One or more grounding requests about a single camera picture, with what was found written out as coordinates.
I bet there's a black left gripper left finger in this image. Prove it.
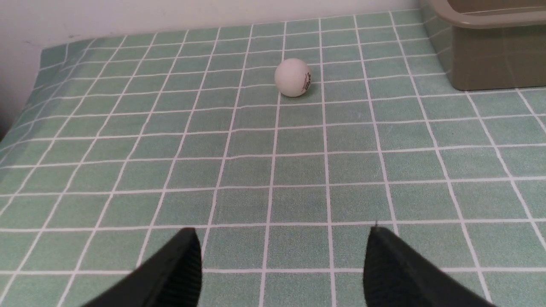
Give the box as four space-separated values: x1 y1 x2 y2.
84 228 202 307

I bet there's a white ping-pong ball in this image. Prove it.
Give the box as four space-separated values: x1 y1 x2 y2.
274 58 312 97

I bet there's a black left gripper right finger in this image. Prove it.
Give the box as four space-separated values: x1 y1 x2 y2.
363 226 491 307

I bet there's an olive green plastic bin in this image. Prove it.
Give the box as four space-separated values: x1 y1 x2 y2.
419 0 546 91

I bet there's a green checkered tablecloth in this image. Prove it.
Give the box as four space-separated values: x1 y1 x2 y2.
1 9 545 307

